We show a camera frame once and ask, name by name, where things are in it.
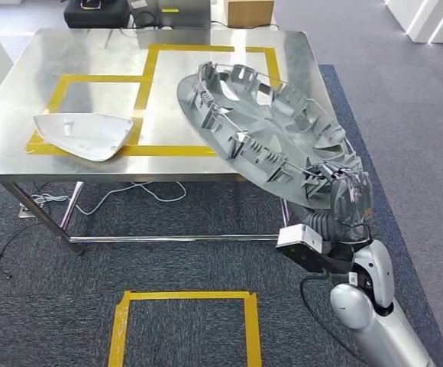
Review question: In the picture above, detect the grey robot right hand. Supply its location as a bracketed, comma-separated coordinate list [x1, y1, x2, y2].
[312, 161, 374, 244]

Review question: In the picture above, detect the silver plastic wheel hubcap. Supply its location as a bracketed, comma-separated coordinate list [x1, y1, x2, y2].
[177, 61, 364, 211]

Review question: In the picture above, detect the white plastic cover part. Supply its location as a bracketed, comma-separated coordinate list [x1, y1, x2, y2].
[33, 112, 135, 163]

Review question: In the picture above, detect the steel workbench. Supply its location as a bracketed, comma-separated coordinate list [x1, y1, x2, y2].
[0, 28, 360, 255]

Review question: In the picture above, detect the white partition block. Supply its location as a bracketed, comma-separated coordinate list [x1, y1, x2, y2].
[383, 0, 443, 45]

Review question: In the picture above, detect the yellow floor tape square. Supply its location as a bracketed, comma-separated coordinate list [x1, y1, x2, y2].
[107, 290, 263, 367]

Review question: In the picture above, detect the cardboard box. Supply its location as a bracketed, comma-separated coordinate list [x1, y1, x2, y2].
[223, 0, 275, 29]

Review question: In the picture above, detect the yellow bench tape square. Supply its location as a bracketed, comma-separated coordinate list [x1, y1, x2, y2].
[128, 44, 281, 148]
[26, 74, 217, 158]

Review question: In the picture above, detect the grey equipment box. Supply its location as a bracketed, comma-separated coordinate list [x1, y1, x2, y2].
[128, 0, 212, 31]

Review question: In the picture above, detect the black equipment case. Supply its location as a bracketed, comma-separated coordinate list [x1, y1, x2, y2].
[63, 0, 131, 29]

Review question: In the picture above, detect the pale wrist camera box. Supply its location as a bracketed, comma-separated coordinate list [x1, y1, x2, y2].
[275, 224, 356, 275]

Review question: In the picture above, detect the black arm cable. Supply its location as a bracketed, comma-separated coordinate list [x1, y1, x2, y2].
[300, 273, 367, 367]

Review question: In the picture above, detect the black desk cable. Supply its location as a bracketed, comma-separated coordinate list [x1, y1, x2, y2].
[210, 20, 280, 31]

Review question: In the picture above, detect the white power cable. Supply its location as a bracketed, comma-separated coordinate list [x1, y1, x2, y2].
[30, 181, 187, 216]

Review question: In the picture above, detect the black laptop cable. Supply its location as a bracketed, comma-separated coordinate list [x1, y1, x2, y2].
[120, 11, 158, 37]

